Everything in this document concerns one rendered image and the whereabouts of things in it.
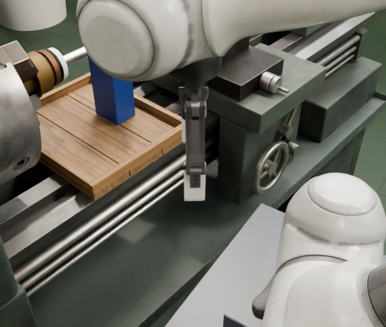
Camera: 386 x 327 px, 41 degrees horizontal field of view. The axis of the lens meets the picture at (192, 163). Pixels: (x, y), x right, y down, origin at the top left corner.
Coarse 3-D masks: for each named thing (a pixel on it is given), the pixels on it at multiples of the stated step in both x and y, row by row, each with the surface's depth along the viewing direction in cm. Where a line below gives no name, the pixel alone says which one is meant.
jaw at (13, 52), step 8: (16, 40) 89; (0, 48) 87; (8, 48) 88; (16, 48) 88; (0, 56) 85; (8, 56) 87; (16, 56) 88; (24, 56) 88; (0, 64) 84; (16, 64) 88; (24, 64) 90; (32, 64) 97; (24, 72) 93; (32, 72) 96; (24, 80) 97
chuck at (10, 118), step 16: (0, 80) 83; (16, 80) 85; (0, 96) 83; (16, 96) 85; (0, 112) 83; (16, 112) 85; (32, 112) 87; (0, 128) 84; (16, 128) 86; (32, 128) 89; (0, 144) 85; (16, 144) 87; (32, 144) 90; (0, 160) 86; (16, 160) 90; (32, 160) 94; (0, 176) 90
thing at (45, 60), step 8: (32, 56) 100; (40, 56) 101; (48, 56) 102; (56, 56) 103; (40, 64) 100; (48, 64) 101; (56, 64) 102; (40, 72) 100; (48, 72) 101; (56, 72) 103; (32, 80) 100; (40, 80) 100; (48, 80) 101; (56, 80) 104; (32, 88) 101; (40, 88) 100; (48, 88) 103; (40, 96) 102
